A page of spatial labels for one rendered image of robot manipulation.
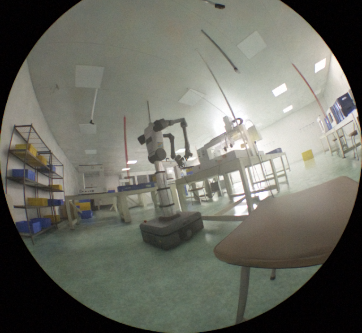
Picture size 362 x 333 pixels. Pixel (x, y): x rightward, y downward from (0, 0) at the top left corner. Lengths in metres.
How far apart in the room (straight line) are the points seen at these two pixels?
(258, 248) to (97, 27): 2.50
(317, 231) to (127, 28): 2.44
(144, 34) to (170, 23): 0.44
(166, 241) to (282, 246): 1.15
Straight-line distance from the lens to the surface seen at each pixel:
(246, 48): 3.09
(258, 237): 0.29
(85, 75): 2.84
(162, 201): 1.55
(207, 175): 1.57
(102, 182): 3.18
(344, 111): 3.28
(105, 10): 2.26
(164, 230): 1.27
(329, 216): 0.30
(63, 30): 2.52
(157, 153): 1.53
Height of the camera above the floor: 0.61
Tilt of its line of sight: 15 degrees up
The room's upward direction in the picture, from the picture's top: 13 degrees counter-clockwise
